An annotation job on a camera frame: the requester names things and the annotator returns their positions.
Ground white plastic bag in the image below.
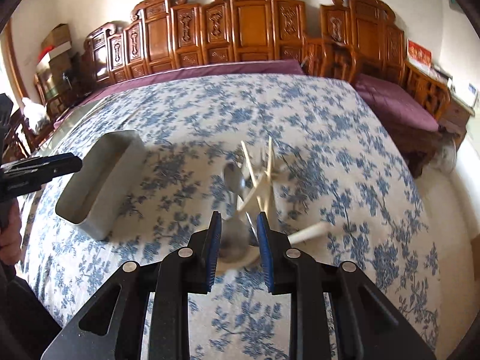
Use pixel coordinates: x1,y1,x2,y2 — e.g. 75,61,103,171
22,97,50,135

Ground grey metal rectangular tray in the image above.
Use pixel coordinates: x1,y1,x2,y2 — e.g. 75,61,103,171
55,130,146,241

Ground red calendar card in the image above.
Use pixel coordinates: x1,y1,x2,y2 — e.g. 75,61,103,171
407,39,432,72

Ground wooden chopstick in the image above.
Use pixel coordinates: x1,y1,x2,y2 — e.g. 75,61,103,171
241,141,262,209
264,136,274,215

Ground large white plastic spoon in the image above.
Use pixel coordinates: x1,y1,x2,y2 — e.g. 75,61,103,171
216,216,335,275

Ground stacked cardboard boxes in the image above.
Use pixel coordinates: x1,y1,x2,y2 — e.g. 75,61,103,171
36,24,72,83

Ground person's left hand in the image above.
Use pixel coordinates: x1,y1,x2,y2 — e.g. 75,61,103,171
0,199,22,266

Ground purple bench cushion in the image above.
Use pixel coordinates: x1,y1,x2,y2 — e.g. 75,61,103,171
52,58,305,129

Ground carved wooden armchair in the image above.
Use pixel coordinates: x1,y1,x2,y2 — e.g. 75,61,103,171
304,0,452,121

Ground carved wooden bench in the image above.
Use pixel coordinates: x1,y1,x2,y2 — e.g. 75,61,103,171
81,0,307,87

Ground steel spoon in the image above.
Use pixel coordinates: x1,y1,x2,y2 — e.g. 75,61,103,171
218,162,251,263

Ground blue floral tablecloth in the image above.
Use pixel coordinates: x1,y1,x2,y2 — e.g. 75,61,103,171
17,74,440,348

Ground purple armchair cushion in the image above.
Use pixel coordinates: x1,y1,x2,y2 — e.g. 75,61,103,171
354,74,439,132

